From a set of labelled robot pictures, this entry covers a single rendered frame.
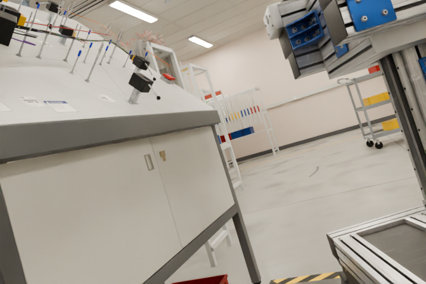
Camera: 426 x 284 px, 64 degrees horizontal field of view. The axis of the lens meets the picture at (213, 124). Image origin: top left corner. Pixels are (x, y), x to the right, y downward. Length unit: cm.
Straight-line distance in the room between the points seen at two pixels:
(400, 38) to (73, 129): 81
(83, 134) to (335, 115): 868
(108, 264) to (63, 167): 27
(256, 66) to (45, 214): 904
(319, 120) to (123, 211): 855
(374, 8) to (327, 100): 854
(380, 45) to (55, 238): 86
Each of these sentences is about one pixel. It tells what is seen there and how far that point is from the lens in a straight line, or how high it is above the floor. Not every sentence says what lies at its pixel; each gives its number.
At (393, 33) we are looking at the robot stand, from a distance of 95.
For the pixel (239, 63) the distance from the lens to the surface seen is 981.
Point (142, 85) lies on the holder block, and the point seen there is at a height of 97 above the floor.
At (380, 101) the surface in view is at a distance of 505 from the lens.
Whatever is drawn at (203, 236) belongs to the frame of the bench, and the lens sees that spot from 137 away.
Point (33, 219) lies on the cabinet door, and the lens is 83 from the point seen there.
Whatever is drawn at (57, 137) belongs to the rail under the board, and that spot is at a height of 83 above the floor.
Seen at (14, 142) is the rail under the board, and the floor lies 83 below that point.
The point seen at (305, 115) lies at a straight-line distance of 939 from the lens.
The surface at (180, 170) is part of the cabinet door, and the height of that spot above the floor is 65.
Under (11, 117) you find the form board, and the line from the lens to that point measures 83.
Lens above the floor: 71
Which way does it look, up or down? 3 degrees up
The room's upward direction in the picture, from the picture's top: 17 degrees counter-clockwise
